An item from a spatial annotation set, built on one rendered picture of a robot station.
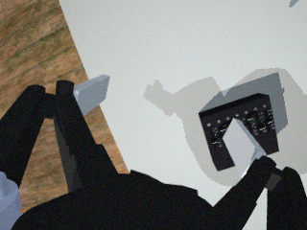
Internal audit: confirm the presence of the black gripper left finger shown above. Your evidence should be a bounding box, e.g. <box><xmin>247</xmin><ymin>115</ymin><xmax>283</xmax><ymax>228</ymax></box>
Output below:
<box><xmin>0</xmin><ymin>74</ymin><xmax>146</xmax><ymax>230</ymax></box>

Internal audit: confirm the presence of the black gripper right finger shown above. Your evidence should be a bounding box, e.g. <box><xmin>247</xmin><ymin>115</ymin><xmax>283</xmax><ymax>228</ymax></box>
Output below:
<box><xmin>190</xmin><ymin>118</ymin><xmax>307</xmax><ymax>230</ymax></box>

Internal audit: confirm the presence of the black lighting desk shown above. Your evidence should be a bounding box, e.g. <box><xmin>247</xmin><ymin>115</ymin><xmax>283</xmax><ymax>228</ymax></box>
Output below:
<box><xmin>199</xmin><ymin>93</ymin><xmax>279</xmax><ymax>172</ymax></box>

